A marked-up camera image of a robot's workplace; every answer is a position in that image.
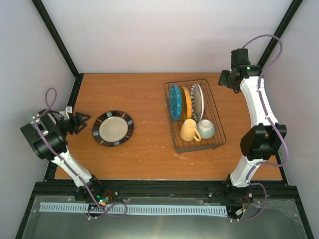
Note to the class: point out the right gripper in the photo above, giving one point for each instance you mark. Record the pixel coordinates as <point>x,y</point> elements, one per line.
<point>223,80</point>

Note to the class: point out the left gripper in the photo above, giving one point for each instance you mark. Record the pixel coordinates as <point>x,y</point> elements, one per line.
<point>83,120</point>

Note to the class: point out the dark patterned plate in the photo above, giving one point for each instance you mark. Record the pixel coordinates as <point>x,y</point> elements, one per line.
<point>113,128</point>

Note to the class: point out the white blue striped plate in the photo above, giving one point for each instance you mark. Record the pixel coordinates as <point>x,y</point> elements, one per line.
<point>197,102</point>

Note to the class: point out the orange dotted plate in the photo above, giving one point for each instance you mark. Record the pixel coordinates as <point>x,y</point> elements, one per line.
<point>186,103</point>

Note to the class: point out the pale green ceramic bowl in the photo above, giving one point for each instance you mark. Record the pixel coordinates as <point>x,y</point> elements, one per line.
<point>206,128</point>

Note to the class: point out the teal dotted plate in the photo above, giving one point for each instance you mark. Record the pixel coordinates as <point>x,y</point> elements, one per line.
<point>175,102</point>

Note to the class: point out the yellow ceramic mug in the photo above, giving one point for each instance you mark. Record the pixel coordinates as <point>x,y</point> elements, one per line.
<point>189,132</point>

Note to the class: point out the dark wire dish rack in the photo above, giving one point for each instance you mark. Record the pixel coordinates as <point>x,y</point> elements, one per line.
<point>210,113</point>

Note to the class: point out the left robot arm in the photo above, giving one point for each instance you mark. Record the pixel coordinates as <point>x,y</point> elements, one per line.
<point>46,135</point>

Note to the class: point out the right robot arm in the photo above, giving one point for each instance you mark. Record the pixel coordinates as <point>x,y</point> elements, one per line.
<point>265,136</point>

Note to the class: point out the metal front plate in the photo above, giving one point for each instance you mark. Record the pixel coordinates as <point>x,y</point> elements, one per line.
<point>278,219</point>

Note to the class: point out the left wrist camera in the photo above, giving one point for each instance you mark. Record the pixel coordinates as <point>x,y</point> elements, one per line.
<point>66,113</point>

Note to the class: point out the black front rail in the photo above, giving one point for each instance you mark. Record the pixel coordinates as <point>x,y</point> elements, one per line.
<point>207,191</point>

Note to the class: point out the light blue slotted cable duct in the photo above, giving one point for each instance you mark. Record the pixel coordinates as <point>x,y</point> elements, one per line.
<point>143,210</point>

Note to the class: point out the black right frame post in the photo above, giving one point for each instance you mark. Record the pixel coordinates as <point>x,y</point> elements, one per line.
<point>276,37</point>

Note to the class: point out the black frame post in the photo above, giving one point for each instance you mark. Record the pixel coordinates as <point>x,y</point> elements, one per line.
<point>38,4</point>
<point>276,37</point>

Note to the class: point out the black left frame post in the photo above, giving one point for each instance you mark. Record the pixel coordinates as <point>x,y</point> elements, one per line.
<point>38,4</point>

